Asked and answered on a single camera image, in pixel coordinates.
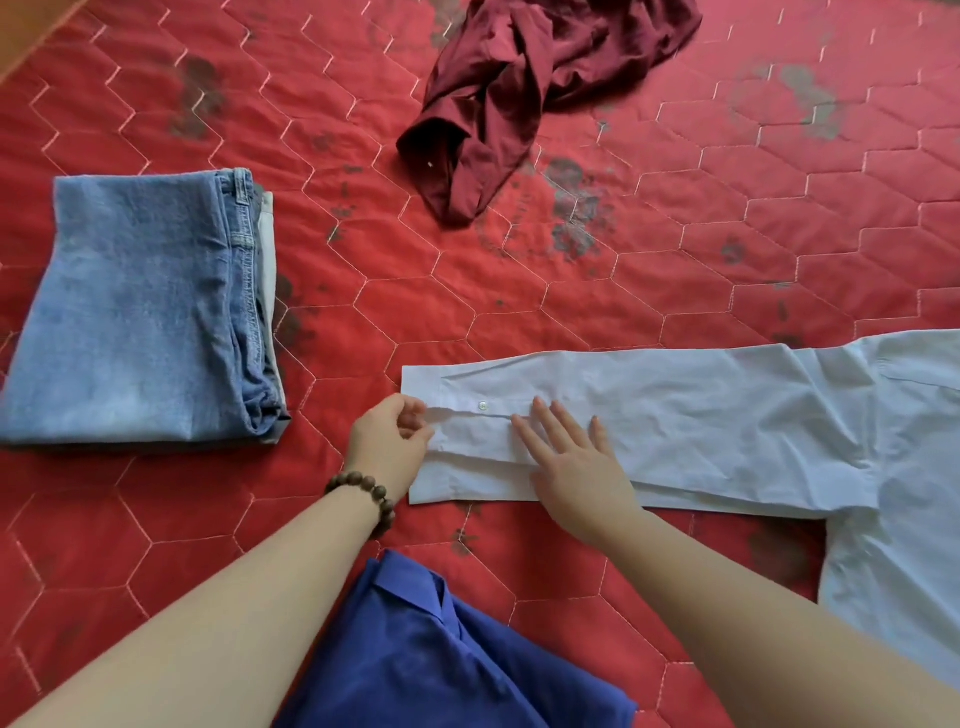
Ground light grey trousers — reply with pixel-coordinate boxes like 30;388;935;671
257;191;289;406

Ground dark bead bracelet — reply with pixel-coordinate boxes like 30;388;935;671
323;470;398;541

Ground dark grey trousers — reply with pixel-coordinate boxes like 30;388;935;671
0;187;292;451

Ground person's right forearm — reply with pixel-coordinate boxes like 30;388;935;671
596;509;960;728

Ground person's left hand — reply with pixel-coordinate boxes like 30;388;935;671
344;392;437;505

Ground blue denim jeans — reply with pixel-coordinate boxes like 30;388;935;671
0;167;290;445

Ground red quilted mattress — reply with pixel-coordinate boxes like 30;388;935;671
0;0;960;728

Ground light blue shirt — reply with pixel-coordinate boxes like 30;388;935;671
400;328;960;691

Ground person's right hand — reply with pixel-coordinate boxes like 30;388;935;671
510;396;645;550

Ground dark blue shirt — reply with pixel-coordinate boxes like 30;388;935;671
273;549;640;728

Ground maroon shirt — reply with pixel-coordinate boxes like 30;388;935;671
395;0;705;229

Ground person's left forearm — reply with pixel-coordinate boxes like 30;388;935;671
11;485;384;728

